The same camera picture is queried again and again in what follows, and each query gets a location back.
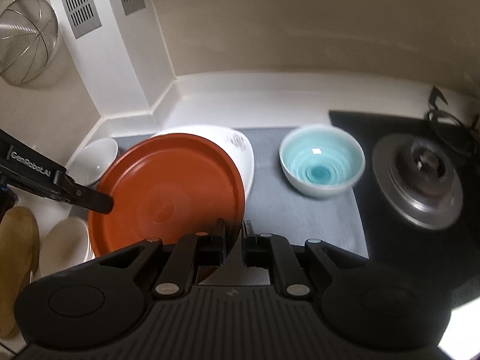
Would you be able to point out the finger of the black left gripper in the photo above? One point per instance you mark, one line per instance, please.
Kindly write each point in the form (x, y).
(68, 191)

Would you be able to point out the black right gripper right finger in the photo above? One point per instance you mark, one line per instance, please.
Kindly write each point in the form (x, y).
(292, 270)

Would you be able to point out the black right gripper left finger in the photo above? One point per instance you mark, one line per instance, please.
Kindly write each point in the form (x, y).
(192, 252)

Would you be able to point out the blue patterned white bowl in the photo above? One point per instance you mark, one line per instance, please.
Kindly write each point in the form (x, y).
(92, 162)

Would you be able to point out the cream Delicious bowl stack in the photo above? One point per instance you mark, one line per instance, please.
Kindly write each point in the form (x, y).
(66, 245)

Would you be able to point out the brown round plate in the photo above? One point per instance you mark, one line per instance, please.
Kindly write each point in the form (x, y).
(166, 187)

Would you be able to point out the white floral plate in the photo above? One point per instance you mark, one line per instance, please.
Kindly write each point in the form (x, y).
(233, 142)

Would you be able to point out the grey table mat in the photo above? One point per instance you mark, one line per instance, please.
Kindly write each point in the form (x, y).
(274, 206)

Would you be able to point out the wooden cutting board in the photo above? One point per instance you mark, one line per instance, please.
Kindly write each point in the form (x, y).
(19, 258)

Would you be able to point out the light blue ceramic bowl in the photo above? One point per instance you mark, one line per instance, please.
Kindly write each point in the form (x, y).
(321, 161)

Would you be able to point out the metal mesh strainer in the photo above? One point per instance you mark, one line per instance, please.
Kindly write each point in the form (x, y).
(29, 34)

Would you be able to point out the grey vent grille left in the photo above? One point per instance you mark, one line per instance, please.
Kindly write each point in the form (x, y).
(82, 16)

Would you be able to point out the black pan support grate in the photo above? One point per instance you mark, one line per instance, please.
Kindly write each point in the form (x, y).
(449, 129)

